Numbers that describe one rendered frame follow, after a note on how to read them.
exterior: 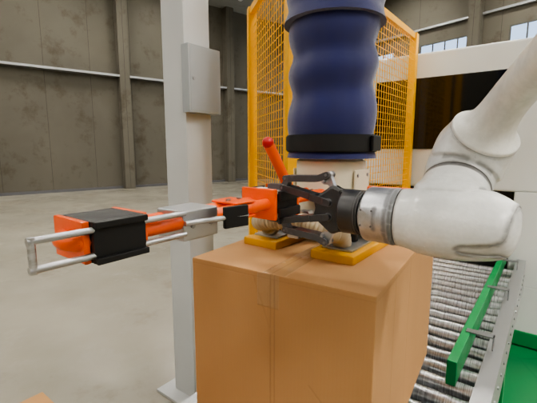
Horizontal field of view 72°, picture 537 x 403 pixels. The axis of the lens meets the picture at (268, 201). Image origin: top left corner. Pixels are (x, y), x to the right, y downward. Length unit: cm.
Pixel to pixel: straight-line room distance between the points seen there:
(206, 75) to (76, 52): 1107
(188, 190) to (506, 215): 147
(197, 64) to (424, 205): 143
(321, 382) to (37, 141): 1191
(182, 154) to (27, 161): 1064
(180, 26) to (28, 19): 1104
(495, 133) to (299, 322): 44
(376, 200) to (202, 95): 134
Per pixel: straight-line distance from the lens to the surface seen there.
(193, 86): 178
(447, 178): 59
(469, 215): 54
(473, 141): 63
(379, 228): 58
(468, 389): 147
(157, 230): 52
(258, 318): 76
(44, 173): 1239
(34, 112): 1239
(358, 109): 86
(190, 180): 181
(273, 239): 88
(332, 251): 79
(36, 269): 44
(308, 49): 90
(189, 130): 181
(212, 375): 90
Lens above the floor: 131
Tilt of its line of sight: 8 degrees down
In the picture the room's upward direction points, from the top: straight up
